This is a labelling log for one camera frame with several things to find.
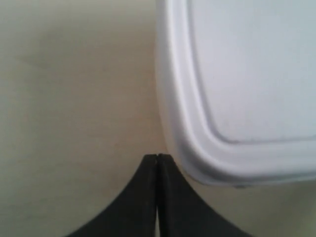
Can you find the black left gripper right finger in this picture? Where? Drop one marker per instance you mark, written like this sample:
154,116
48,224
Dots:
182,212

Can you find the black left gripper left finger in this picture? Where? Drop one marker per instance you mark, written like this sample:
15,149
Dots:
133,212

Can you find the white lidded plastic container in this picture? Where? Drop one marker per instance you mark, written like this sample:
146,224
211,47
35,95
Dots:
236,82

